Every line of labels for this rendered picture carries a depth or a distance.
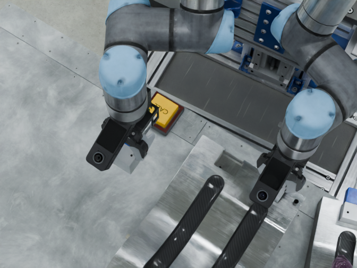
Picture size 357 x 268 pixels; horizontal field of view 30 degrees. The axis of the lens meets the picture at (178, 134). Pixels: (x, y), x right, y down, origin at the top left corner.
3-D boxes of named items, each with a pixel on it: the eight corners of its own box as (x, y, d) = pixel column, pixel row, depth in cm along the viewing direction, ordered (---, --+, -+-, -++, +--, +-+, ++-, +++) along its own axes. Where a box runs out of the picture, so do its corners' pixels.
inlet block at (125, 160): (145, 116, 147) (145, 105, 142) (164, 127, 146) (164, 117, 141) (111, 162, 142) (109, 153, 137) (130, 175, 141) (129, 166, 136)
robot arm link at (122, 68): (147, 40, 108) (144, 86, 105) (149, 71, 118) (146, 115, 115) (99, 38, 108) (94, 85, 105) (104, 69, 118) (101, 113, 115)
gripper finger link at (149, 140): (164, 147, 140) (155, 125, 132) (148, 169, 138) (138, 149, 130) (152, 141, 141) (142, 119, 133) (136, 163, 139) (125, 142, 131)
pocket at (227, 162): (223, 153, 149) (224, 147, 146) (243, 166, 148) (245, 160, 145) (212, 169, 148) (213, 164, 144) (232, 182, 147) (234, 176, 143)
